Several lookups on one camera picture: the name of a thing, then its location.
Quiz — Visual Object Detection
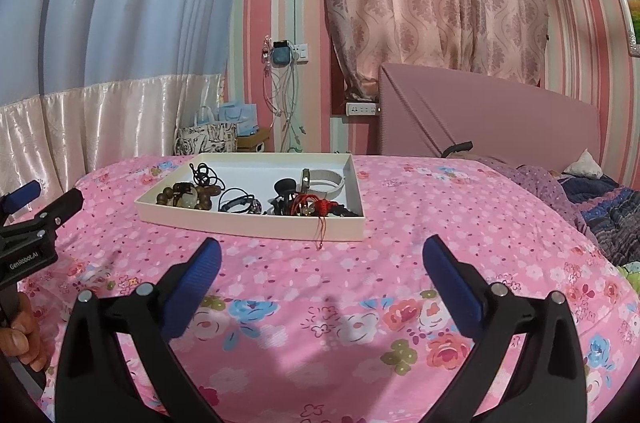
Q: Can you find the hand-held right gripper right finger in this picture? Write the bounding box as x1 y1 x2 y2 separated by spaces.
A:
421 234 587 423

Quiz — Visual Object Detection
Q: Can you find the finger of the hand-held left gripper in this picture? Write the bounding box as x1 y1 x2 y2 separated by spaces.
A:
0 188 86 245
0 179 44 219

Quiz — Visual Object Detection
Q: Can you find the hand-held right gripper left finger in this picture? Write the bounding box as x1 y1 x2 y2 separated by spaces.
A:
54 236 223 423

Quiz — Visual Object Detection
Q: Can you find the white shallow tray box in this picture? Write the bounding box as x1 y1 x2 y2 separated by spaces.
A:
135 152 367 243

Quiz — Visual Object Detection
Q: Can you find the black braided bracelet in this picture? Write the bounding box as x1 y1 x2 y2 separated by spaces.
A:
218 187 264 215

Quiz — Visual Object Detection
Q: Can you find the black hair claw clip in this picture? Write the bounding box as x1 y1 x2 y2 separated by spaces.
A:
272 177 299 210

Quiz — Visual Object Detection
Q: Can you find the person's left hand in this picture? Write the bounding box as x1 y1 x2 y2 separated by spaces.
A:
0 289 52 374

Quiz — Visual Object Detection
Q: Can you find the pink floral bedsheet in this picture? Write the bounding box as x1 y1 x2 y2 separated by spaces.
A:
10 153 640 423

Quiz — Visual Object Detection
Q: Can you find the floral print gift bag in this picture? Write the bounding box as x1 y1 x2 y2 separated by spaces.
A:
174 122 239 156

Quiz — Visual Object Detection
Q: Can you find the purple dotted blanket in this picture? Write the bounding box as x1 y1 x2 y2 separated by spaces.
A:
477 154 640 265

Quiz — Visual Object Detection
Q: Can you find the brown cardboard box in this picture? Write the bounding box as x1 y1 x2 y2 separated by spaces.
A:
237 128 274 152

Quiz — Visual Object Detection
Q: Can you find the white headband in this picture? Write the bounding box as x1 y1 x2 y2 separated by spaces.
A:
299 168 348 200

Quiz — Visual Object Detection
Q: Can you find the light blue gift bag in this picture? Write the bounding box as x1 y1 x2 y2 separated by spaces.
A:
219 102 259 137

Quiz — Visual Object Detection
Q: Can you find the pink padded headboard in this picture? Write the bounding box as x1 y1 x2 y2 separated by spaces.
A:
378 62 603 176

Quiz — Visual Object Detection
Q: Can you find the green printed cloth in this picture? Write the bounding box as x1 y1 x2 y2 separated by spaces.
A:
616 261 640 295

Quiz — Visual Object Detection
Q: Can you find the white crumpled cloth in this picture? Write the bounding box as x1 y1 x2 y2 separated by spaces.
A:
562 149 604 179

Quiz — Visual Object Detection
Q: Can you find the blue and cream curtain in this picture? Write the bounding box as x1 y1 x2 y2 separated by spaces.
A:
0 0 261 216

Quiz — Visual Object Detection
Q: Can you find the silver framed picture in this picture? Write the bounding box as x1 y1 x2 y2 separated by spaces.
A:
609 0 640 56

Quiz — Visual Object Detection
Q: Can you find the wooden bead bracelet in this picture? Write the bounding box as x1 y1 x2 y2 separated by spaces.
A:
156 182 224 212

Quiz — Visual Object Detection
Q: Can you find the black cord necklace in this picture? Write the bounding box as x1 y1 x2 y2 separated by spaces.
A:
190 161 222 187

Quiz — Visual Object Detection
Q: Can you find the black strap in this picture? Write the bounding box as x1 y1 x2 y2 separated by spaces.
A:
439 141 474 157

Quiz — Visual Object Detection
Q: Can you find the red knotted string ornament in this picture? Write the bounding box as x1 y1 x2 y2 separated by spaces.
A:
291 192 347 252

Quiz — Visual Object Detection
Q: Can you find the bundle of white cables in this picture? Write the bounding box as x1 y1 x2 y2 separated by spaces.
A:
261 63 307 152

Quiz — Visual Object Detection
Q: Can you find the blue drawstring pouch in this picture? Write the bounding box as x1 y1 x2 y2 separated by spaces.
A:
271 40 294 67

